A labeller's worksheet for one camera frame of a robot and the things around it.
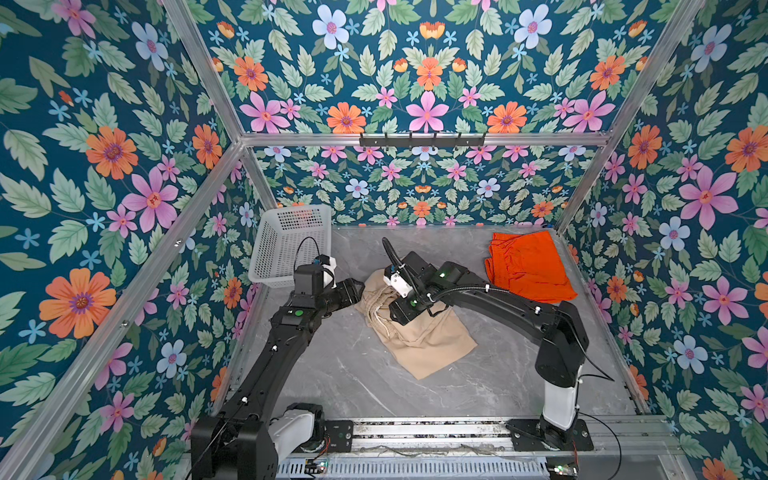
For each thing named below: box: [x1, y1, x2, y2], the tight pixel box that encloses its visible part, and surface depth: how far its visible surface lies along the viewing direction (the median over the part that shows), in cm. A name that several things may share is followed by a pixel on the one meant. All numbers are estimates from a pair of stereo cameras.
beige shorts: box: [355, 268, 478, 380], surface depth 89 cm
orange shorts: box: [484, 230, 578, 303], surface depth 107 cm
